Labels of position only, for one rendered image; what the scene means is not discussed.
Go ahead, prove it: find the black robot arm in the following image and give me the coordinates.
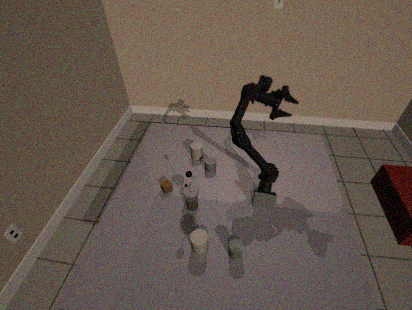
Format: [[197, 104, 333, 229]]
[[230, 75, 279, 194]]

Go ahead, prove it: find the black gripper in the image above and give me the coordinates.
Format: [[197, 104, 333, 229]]
[[264, 86, 298, 120]]

